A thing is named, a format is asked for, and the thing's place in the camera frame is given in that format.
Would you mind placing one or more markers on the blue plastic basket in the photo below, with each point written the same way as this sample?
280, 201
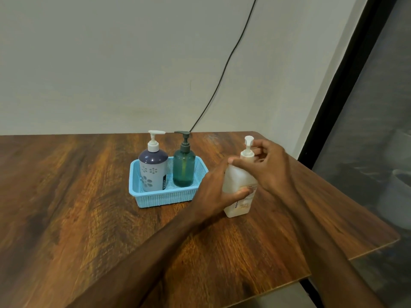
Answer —
163, 198

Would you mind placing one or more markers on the large translucent bottle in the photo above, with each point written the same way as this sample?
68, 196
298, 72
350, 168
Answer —
234, 179

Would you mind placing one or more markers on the short white pump head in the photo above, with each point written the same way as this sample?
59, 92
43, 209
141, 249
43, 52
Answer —
153, 145

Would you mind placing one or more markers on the small dark green bottle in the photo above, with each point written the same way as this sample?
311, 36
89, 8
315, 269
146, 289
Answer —
184, 169

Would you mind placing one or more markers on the person's right forearm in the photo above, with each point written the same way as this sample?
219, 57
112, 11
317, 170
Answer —
327, 253

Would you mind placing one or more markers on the person's left hand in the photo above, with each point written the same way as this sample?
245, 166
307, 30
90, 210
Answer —
212, 195

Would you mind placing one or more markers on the dark green pump head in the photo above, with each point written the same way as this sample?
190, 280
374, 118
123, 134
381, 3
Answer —
185, 145

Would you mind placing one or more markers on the small purple and white bottle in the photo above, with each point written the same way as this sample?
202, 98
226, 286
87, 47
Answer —
153, 169

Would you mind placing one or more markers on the white plant pot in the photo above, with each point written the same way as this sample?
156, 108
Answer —
395, 202
398, 150

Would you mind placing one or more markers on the person's left forearm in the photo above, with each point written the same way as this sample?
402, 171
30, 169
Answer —
135, 272

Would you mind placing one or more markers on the person's right hand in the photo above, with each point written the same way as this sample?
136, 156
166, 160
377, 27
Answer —
276, 169

